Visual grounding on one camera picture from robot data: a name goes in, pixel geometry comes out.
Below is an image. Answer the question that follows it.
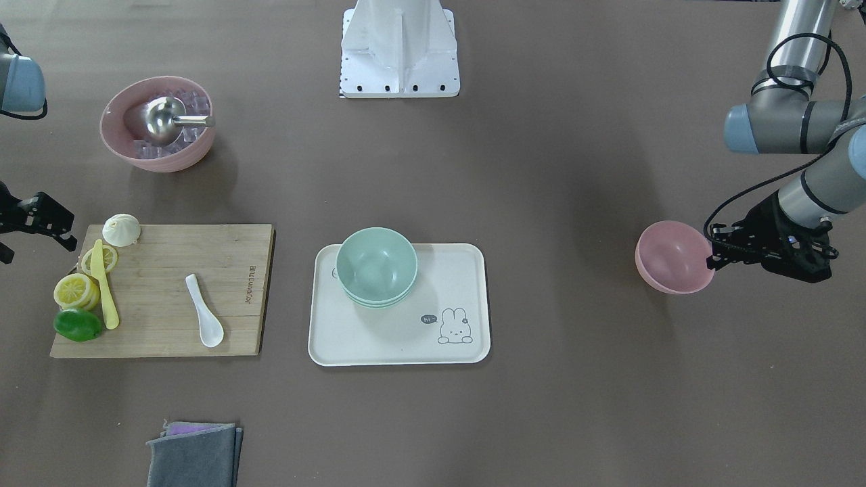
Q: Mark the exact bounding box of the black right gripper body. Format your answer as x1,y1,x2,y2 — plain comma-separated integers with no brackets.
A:
1,182,24,234

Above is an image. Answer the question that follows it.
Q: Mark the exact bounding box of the green bowl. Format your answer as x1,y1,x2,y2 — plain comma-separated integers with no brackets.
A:
335,227,419,308

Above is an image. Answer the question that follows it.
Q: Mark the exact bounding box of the white rabbit tray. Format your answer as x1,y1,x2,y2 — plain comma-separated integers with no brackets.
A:
307,243,492,367

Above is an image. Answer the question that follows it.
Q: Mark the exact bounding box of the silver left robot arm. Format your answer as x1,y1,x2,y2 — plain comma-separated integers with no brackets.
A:
703,1,865,283

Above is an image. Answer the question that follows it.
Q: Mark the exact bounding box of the yellow plastic knife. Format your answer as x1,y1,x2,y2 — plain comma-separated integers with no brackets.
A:
89,239,120,330

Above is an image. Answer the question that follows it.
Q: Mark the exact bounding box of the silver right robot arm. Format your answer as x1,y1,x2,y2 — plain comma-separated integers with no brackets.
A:
1,26,77,252

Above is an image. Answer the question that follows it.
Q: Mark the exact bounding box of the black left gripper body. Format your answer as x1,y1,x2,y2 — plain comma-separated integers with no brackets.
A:
743,192,839,283

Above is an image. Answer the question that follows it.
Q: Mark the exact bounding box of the white garlic bulb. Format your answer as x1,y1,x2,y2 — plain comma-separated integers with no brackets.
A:
101,214,141,247

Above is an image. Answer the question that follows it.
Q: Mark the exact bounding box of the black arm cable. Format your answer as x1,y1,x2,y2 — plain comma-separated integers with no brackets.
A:
703,32,853,239

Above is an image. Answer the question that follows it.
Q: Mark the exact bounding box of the pink bowl with ice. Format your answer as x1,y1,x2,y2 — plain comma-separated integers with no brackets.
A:
99,75,216,172

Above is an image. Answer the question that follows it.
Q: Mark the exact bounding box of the lemon slice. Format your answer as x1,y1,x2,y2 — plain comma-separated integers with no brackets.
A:
80,244,120,275

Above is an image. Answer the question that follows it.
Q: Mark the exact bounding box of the white ceramic spoon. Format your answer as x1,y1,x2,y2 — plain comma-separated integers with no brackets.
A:
185,274,225,348

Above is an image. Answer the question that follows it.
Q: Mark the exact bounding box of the green lime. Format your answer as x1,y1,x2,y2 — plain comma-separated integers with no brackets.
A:
53,308,104,342

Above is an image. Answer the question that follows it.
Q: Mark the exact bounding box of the purple cloth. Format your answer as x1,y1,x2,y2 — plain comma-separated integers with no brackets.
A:
160,421,236,437

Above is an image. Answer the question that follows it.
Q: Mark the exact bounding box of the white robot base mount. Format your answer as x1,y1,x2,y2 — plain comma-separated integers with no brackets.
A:
338,1,461,99

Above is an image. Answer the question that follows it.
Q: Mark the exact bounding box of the half lemon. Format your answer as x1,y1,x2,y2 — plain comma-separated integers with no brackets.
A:
53,273,100,310

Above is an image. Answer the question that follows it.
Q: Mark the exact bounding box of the metal ice scoop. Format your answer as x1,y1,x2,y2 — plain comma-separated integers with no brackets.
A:
140,96,214,147

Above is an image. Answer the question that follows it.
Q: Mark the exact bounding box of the wooden cutting board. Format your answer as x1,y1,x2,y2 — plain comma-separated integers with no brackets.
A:
50,224,275,358

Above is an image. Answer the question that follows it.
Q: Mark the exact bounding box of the grey cloth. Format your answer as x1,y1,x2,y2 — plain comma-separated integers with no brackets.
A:
146,426,244,486

